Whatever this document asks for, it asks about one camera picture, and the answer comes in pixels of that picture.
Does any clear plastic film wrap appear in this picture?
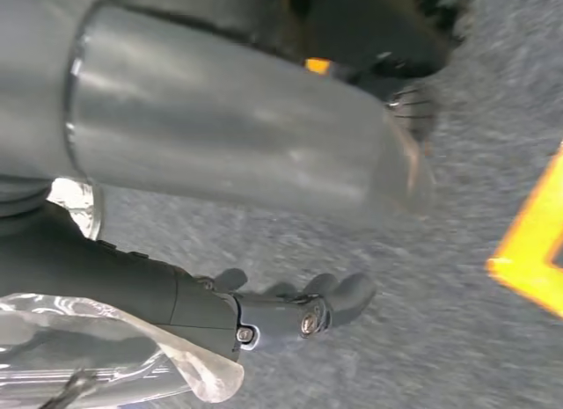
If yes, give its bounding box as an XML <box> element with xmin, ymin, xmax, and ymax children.
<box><xmin>0</xmin><ymin>178</ymin><xmax>245</xmax><ymax>409</ymax></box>

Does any yellow floor tape square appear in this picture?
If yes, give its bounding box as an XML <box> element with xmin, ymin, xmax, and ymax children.
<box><xmin>485</xmin><ymin>141</ymin><xmax>563</xmax><ymax>320</ymax></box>

